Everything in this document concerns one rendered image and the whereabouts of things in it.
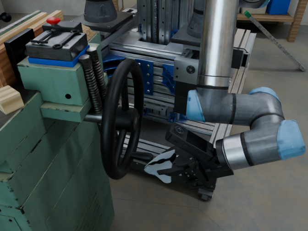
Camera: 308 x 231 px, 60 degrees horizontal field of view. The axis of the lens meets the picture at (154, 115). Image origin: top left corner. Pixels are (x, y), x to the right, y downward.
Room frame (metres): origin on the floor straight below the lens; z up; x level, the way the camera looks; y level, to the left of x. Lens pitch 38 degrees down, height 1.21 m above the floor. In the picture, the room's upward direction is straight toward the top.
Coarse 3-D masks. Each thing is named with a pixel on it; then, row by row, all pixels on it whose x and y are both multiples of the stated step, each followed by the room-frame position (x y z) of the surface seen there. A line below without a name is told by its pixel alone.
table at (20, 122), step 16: (32, 96) 0.47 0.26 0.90; (0, 112) 0.42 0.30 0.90; (16, 112) 0.42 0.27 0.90; (32, 112) 0.45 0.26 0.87; (48, 112) 0.47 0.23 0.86; (64, 112) 0.47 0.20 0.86; (80, 112) 0.46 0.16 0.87; (0, 128) 0.37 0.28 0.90; (16, 128) 0.40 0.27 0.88; (32, 128) 0.44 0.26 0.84; (0, 144) 0.35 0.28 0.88; (16, 144) 0.38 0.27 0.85; (0, 160) 0.34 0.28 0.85
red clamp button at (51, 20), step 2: (48, 18) 0.60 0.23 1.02; (50, 18) 0.60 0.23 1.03; (52, 18) 0.60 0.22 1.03; (54, 18) 0.60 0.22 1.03; (56, 18) 0.60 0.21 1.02; (58, 18) 0.60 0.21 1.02; (46, 20) 0.59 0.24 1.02; (48, 20) 0.59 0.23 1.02; (50, 20) 0.59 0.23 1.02; (52, 20) 0.59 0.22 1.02; (54, 20) 0.59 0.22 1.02; (56, 20) 0.59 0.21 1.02; (58, 20) 0.59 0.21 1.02; (48, 22) 0.59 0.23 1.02; (50, 22) 0.58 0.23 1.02; (52, 22) 0.58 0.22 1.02; (54, 22) 0.58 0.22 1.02; (56, 22) 0.59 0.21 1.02; (58, 22) 0.60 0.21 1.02
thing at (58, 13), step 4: (56, 12) 0.93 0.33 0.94; (60, 12) 0.94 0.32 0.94; (48, 16) 0.88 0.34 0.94; (52, 16) 0.88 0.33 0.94; (56, 16) 0.91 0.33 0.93; (60, 16) 0.93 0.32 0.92; (40, 20) 0.85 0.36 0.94; (44, 20) 0.85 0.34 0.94; (60, 20) 0.93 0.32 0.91; (36, 24) 0.81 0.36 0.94
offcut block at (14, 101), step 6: (0, 90) 0.45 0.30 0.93; (6, 90) 0.45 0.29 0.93; (12, 90) 0.45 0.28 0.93; (0, 96) 0.43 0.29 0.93; (6, 96) 0.43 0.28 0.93; (12, 96) 0.43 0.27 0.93; (18, 96) 0.44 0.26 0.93; (0, 102) 0.41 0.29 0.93; (6, 102) 0.42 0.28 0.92; (12, 102) 0.42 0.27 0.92; (18, 102) 0.43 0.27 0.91; (0, 108) 0.42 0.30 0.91; (6, 108) 0.41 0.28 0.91; (12, 108) 0.42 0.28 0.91; (18, 108) 0.43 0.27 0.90; (6, 114) 0.41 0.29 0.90
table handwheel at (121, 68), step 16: (128, 64) 0.52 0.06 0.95; (112, 80) 0.46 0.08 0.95; (112, 96) 0.43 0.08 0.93; (112, 112) 0.41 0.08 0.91; (128, 112) 0.50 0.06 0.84; (112, 128) 0.39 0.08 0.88; (128, 128) 0.48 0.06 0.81; (112, 144) 0.38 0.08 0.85; (128, 144) 0.54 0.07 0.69; (112, 160) 0.37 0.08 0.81; (128, 160) 0.48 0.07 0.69; (112, 176) 0.38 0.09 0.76
